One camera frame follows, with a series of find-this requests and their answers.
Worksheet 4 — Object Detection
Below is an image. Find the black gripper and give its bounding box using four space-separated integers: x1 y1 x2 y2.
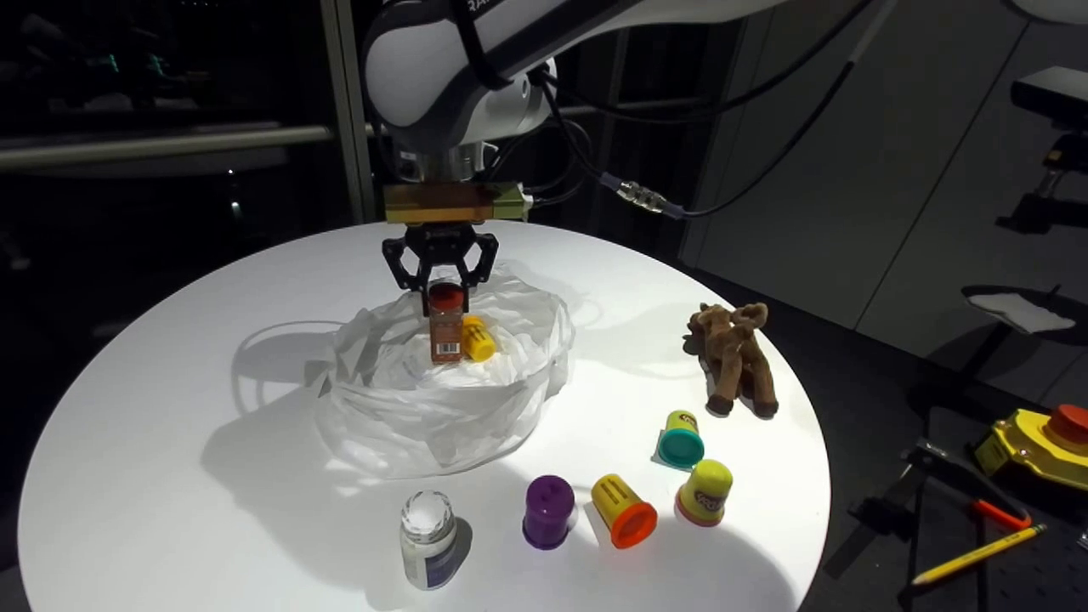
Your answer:
382 220 502 298

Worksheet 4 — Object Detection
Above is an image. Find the red-capped spice bottle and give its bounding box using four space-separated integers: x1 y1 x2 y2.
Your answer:
421 283 469 368

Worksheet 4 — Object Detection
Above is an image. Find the small yellow play-doh tub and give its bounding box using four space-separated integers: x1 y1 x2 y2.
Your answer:
454 315 501 368

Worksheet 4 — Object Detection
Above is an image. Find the teal-lidded green play-doh tub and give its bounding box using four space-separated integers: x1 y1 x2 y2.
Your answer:
649 407 707 473

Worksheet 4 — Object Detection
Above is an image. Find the pink-lidded lime play-doh tub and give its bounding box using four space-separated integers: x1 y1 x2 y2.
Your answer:
674 456 739 529

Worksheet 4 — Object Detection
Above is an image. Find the translucent white plastic bag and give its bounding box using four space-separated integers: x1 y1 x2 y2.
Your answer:
309 268 577 476

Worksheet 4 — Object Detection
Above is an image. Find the purple play-doh tub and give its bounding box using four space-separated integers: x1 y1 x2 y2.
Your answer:
520 473 581 553

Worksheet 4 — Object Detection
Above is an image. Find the white pill bottle blue label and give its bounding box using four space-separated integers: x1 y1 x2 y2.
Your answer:
399 485 469 595

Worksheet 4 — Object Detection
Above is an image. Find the brown plush toy animal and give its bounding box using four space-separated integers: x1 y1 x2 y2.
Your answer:
682 298 782 422

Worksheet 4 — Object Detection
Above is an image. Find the orange-lidded yellow play-doh tub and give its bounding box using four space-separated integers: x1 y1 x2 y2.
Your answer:
587 469 662 553

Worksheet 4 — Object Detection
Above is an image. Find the black clamp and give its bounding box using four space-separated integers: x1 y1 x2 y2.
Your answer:
846 492 924 551

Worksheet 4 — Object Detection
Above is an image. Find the black hand tool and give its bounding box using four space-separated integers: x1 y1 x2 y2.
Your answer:
901 437 999 505

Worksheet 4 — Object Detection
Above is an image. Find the white paper sheet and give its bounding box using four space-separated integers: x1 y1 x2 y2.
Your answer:
963 283 1082 340

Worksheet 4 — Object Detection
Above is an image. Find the yellow pencil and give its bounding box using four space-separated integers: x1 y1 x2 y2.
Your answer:
907 519 1046 590

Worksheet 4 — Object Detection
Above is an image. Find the yellow emergency stop box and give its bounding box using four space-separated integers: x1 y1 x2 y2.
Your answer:
977 402 1088 492

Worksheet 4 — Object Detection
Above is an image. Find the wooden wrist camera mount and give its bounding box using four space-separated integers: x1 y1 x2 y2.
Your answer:
382 179 537 228

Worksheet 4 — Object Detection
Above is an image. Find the grey window frame post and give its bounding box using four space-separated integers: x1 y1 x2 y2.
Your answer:
316 0 385 225

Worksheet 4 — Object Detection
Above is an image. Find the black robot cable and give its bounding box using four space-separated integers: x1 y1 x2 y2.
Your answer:
522 0 901 225

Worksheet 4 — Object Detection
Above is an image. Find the grey window rail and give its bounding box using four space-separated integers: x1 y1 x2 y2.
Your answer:
0 98 638 178

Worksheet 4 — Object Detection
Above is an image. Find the red-handled tool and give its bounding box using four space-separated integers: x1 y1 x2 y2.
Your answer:
968 496 1036 538

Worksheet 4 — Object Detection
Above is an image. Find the black camera stand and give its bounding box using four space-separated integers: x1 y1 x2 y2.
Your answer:
995 65 1088 235

